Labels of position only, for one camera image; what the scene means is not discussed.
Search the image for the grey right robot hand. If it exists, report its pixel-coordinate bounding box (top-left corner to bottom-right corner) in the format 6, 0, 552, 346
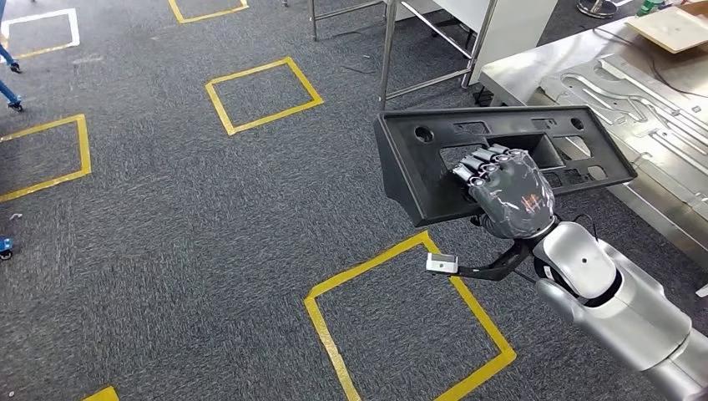
450, 142, 557, 240

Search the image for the black plastic panel part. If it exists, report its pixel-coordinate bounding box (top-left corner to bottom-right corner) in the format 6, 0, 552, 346
373, 104, 639, 229

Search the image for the stainless steel workbench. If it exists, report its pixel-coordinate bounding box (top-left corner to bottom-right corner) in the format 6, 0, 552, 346
478, 13, 708, 272

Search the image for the stamped sheet metal panel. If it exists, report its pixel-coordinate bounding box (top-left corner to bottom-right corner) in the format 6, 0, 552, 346
539, 52, 708, 222

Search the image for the steel table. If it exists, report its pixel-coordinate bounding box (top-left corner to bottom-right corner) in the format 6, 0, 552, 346
306, 0, 499, 109

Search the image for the round metal stool base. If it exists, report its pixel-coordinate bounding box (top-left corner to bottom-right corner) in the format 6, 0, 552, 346
576, 0, 620, 19

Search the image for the flat beige board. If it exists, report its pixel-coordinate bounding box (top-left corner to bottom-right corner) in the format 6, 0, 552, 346
625, 5, 708, 55

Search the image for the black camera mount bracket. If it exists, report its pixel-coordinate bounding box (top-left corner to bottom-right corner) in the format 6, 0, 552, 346
456, 239, 535, 282

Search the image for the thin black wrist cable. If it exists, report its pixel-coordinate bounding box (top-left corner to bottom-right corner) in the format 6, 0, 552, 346
511, 212, 601, 286

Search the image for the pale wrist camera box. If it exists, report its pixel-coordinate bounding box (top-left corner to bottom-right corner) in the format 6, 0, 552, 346
426, 252, 460, 275

